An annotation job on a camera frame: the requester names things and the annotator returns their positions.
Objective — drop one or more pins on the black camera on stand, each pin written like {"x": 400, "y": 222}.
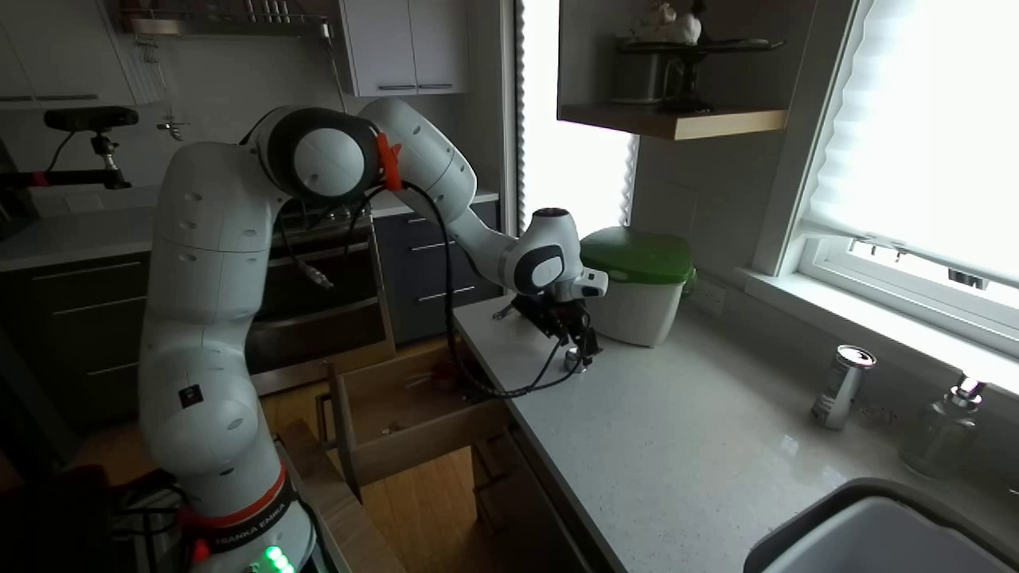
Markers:
{"x": 91, "y": 118}

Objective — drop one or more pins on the wooden wall shelf unit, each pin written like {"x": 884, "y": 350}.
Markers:
{"x": 679, "y": 125}

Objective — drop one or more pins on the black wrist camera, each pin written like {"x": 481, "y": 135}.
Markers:
{"x": 525, "y": 308}

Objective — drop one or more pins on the black tiered stand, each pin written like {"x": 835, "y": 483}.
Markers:
{"x": 684, "y": 77}

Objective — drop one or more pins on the open wooden drawer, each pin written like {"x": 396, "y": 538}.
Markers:
{"x": 409, "y": 407}

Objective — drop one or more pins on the white figurine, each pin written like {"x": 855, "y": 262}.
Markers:
{"x": 669, "y": 23}

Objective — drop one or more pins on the white bin with green lid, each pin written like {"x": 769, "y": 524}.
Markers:
{"x": 651, "y": 286}

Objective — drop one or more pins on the steel measuring cup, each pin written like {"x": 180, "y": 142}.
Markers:
{"x": 576, "y": 368}

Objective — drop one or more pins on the clear soap bottle with pump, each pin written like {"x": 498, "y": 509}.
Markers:
{"x": 942, "y": 431}

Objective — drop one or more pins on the white door blind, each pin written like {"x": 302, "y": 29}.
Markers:
{"x": 569, "y": 148}

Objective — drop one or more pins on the dark base cabinet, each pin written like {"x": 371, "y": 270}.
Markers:
{"x": 75, "y": 330}

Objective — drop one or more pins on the black window latch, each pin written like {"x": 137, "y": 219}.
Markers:
{"x": 966, "y": 282}

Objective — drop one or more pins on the dark drawer cabinet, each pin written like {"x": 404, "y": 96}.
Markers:
{"x": 418, "y": 282}

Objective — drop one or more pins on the kitchen sink basin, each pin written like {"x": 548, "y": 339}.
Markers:
{"x": 881, "y": 535}

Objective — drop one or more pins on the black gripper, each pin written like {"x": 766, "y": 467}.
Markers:
{"x": 561, "y": 316}

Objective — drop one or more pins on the dark range hood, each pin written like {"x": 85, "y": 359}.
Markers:
{"x": 233, "y": 13}

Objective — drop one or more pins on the white upper cabinet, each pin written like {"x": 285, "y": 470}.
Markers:
{"x": 402, "y": 46}

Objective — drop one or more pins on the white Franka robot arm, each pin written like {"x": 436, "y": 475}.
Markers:
{"x": 210, "y": 319}

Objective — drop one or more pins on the white window blind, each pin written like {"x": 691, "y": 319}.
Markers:
{"x": 935, "y": 127}

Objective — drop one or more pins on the grey square container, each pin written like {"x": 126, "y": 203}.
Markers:
{"x": 637, "y": 77}

